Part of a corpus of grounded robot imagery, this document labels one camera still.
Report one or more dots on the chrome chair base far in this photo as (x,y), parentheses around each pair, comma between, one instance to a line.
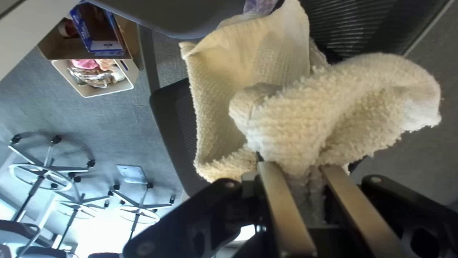
(135,211)

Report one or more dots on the patterned clothing with pink tag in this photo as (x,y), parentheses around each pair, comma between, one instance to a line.
(259,6)

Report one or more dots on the chrome chair base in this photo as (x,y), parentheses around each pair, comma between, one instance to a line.
(135,211)
(42,174)

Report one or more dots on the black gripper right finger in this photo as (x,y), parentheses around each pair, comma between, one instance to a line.
(368,224)

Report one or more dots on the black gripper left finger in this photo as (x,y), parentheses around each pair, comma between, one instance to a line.
(291,234)

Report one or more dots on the cream knitted cloth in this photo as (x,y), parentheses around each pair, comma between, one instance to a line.
(262,91)

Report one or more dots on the cardboard box with items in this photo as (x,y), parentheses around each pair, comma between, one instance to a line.
(90,75)

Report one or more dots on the blue carton box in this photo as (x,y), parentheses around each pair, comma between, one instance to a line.
(98,31)

